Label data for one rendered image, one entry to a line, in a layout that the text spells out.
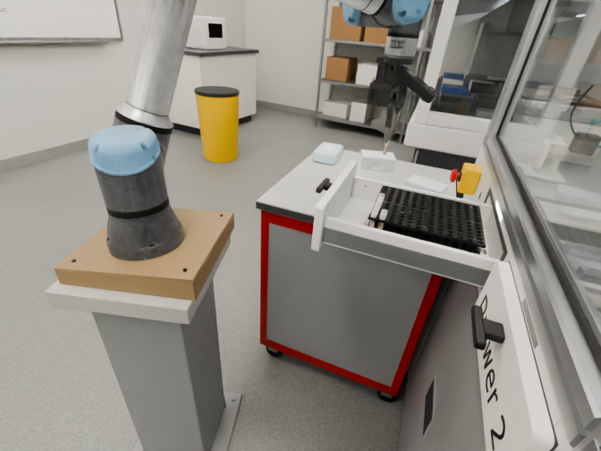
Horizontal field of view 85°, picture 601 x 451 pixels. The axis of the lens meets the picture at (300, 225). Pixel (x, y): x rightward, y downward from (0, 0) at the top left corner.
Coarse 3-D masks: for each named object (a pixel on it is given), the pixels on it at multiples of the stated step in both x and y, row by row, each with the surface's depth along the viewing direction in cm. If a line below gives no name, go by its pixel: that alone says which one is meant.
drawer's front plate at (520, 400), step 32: (512, 288) 46; (512, 320) 41; (480, 352) 48; (512, 352) 38; (480, 384) 45; (512, 384) 36; (512, 416) 34; (544, 416) 31; (512, 448) 32; (544, 448) 29
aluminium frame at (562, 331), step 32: (544, 0) 77; (512, 64) 89; (512, 192) 60; (512, 224) 55; (544, 256) 43; (544, 288) 38; (544, 320) 36; (576, 320) 33; (544, 352) 34; (576, 352) 30; (576, 384) 28; (576, 416) 27; (576, 448) 26
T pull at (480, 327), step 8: (472, 312) 45; (480, 312) 44; (472, 320) 44; (480, 320) 43; (488, 320) 43; (472, 328) 43; (480, 328) 42; (488, 328) 42; (496, 328) 42; (480, 336) 40; (488, 336) 41; (496, 336) 41; (504, 336) 41; (480, 344) 40
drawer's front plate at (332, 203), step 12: (348, 168) 81; (336, 180) 74; (348, 180) 80; (336, 192) 71; (348, 192) 84; (324, 204) 64; (336, 204) 74; (324, 216) 65; (336, 216) 78; (312, 240) 68
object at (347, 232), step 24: (360, 192) 87; (432, 192) 81; (360, 216) 80; (336, 240) 67; (360, 240) 65; (384, 240) 64; (408, 240) 62; (408, 264) 64; (432, 264) 62; (456, 264) 60; (480, 264) 59
